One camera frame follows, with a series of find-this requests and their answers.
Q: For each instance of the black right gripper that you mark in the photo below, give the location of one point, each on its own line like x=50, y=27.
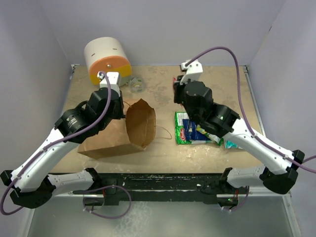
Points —
x=178, y=87

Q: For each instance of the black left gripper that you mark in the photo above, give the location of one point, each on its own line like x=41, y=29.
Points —
x=120, y=114

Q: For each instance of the brown paper bag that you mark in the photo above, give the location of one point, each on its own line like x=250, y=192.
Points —
x=125, y=136

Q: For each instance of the green white snack packet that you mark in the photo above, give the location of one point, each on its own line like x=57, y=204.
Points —
x=180, y=132

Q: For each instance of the blue white chips bag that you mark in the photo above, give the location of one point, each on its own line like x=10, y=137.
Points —
x=191, y=133

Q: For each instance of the yellow green snack bag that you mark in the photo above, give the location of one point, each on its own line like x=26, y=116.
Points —
x=210, y=136

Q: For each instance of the teal snack packet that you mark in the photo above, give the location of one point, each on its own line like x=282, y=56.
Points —
x=230, y=145

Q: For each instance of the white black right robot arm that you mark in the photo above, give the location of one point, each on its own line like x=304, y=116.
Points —
x=278, y=172

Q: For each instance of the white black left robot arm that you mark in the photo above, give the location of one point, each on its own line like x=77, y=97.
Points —
x=31, y=185

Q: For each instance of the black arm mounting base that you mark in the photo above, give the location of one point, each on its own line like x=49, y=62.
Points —
x=208, y=188

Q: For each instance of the clear tape roll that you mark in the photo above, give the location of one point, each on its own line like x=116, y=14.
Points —
x=136, y=85

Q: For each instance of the white cylindrical mini drawer cabinet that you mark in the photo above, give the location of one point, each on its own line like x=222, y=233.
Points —
x=107, y=54

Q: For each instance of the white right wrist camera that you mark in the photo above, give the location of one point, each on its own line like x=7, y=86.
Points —
x=192, y=72

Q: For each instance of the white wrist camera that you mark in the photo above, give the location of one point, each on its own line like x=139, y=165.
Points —
x=192, y=72
x=111, y=79

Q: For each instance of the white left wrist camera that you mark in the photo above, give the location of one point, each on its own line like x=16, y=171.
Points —
x=111, y=79

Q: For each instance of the aluminium frame rail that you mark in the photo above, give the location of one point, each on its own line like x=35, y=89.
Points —
x=164, y=155

